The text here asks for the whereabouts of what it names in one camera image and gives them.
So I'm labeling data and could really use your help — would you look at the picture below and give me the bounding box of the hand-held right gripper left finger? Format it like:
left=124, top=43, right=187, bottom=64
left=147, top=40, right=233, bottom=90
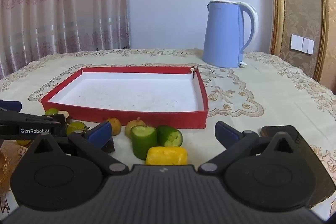
left=26, top=121, right=130, bottom=175

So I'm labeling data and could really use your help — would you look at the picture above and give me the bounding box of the gold framed wall panel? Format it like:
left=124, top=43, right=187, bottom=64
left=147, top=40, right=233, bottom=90
left=269, top=0, right=336, bottom=96

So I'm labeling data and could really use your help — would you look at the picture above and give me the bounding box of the dark brown phone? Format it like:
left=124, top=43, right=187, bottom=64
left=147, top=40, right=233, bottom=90
left=261, top=125, right=336, bottom=210

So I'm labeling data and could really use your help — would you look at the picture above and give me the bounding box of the pink patterned curtain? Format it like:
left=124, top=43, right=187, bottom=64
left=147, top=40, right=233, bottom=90
left=0, top=0, right=131, bottom=80

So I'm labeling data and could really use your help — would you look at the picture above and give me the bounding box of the yellow fruit block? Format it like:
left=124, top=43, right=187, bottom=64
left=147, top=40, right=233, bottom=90
left=145, top=146, right=188, bottom=166

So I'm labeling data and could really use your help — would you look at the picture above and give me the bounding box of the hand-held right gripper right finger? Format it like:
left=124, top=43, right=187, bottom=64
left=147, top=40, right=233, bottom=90
left=197, top=121, right=315, bottom=175

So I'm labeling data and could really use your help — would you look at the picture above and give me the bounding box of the light blue electric kettle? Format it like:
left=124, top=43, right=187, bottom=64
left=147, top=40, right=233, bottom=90
left=202, top=0, right=259, bottom=68

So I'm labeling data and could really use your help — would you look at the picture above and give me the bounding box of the red shallow cardboard box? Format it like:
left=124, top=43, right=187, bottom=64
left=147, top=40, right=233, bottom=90
left=41, top=66, right=210, bottom=129

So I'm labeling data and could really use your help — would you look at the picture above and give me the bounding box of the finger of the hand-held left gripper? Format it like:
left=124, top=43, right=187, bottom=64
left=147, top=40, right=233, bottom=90
left=0, top=111, right=66, bottom=126
left=0, top=99, right=22, bottom=112

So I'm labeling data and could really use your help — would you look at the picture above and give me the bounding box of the large brown round fruit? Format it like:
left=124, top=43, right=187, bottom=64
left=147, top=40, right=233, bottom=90
left=125, top=118, right=147, bottom=139

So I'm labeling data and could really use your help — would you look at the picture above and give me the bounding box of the green cucumber piece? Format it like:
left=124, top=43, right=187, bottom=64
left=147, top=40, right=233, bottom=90
left=156, top=125, right=183, bottom=147
left=131, top=125, right=158, bottom=161

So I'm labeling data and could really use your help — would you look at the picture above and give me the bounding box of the dark eggplant piece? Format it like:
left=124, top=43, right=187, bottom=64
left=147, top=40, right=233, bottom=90
left=101, top=136, right=116, bottom=153

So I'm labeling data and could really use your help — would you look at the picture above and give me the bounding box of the small brown round fruit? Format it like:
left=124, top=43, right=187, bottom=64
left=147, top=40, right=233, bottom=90
left=106, top=118, right=122, bottom=136

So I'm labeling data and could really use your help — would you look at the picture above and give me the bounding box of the white wall switch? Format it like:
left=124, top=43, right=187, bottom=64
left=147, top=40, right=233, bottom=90
left=290, top=34, right=315, bottom=55

